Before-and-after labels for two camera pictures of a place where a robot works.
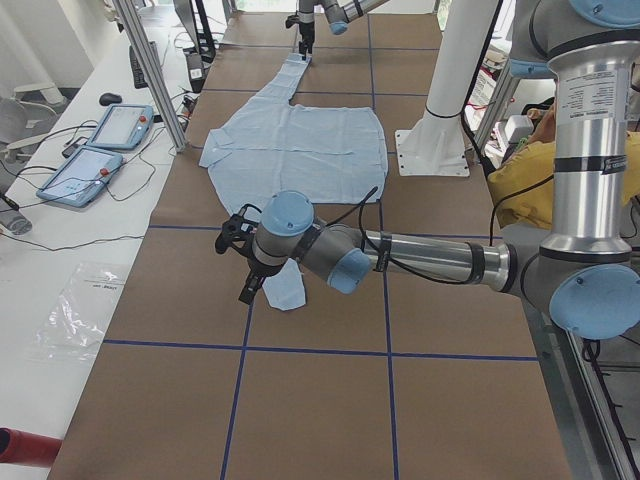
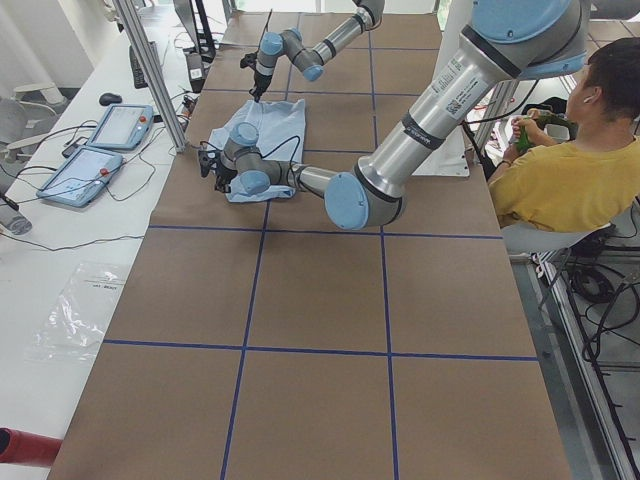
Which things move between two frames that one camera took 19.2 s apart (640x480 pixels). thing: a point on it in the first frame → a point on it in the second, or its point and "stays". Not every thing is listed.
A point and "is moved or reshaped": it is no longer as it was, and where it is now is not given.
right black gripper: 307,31 → 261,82
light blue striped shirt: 326,154 is moved or reshaped
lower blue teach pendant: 81,178 stays
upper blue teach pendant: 122,126 stays
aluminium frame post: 142,47 stays
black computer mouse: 108,98 stays
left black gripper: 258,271 → 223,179
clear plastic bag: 77,320 stays
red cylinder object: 28,448 stays
